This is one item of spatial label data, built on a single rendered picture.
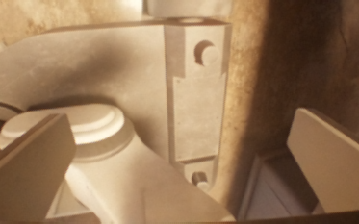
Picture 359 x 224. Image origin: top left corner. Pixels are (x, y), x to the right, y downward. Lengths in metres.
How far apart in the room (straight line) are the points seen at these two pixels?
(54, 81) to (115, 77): 0.13
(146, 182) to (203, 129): 0.28
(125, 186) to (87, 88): 0.26
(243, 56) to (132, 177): 0.55
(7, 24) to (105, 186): 0.52
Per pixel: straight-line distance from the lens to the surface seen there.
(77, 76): 0.48
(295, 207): 0.89
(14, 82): 0.53
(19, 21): 0.68
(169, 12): 0.44
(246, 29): 0.71
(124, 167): 0.33
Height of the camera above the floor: 0.61
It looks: 59 degrees down
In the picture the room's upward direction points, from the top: 155 degrees clockwise
